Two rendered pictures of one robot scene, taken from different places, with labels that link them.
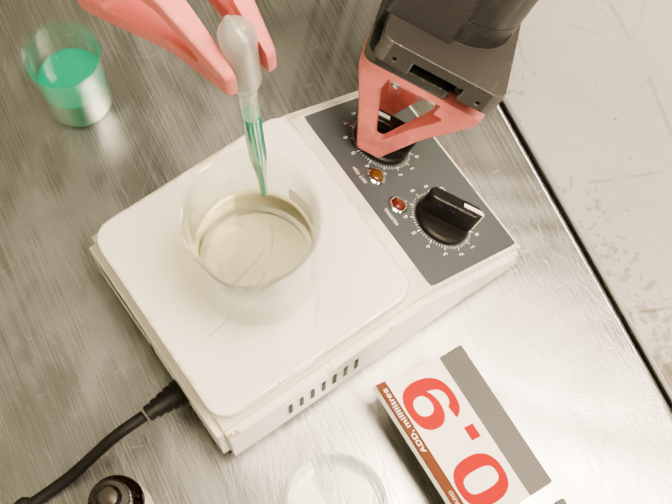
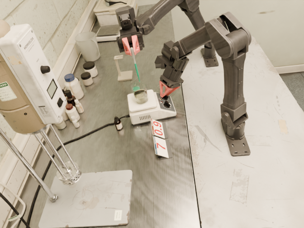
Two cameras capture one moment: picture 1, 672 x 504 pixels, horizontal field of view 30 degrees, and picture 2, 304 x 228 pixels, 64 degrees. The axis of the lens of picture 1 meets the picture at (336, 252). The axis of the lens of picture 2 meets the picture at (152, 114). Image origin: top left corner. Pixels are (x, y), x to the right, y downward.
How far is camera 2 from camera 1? 0.67 m
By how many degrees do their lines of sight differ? 34
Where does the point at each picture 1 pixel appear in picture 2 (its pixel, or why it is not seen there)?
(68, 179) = not seen: hidden behind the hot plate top
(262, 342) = (138, 106)
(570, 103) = (192, 104)
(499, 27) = (173, 78)
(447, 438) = (156, 127)
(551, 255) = (181, 117)
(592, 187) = (190, 112)
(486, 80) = (170, 82)
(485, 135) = (180, 105)
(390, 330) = (153, 111)
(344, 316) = (148, 106)
